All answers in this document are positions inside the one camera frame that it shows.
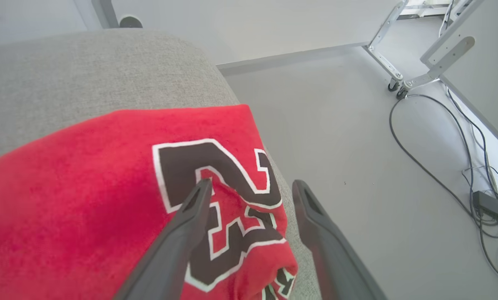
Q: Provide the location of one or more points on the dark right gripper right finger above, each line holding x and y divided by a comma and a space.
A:
336, 262

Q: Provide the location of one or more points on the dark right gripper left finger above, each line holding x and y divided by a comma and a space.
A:
170, 258

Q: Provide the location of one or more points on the red and white jersey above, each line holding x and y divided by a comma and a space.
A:
65, 200

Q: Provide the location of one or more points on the black power adapter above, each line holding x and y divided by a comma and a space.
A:
492, 206

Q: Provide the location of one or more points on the black caster wheel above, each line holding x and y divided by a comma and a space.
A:
393, 86
401, 94

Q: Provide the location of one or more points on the grey fabric sofa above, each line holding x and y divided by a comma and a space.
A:
86, 71

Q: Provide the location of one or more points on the grey partition panel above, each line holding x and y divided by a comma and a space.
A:
490, 83

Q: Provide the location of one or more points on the dark round base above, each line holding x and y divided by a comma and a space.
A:
130, 22

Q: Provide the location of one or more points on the grey metal pole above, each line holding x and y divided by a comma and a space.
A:
106, 12

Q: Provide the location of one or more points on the white metal frame bar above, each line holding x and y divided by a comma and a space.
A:
424, 12

